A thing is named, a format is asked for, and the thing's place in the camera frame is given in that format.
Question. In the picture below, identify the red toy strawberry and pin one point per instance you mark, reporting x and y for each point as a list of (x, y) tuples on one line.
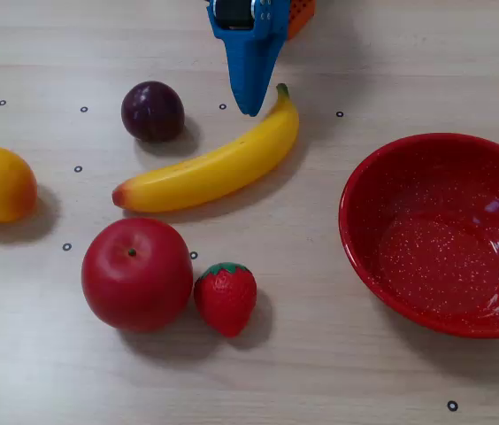
[(226, 299)]

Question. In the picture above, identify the red toy apple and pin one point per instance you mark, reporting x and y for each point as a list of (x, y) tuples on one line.
[(136, 274)]

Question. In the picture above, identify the orange robot base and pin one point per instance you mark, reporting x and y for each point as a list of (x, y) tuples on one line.
[(300, 15)]

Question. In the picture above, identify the yellow toy banana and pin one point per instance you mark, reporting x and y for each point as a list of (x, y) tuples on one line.
[(214, 175)]

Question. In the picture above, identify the purple toy plum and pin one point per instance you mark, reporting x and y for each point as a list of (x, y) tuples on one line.
[(152, 111)]

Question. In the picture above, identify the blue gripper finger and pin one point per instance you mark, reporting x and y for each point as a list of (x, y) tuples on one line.
[(243, 66), (269, 40)]

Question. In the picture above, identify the red speckled bowl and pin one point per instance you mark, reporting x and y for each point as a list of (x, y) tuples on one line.
[(439, 248)]

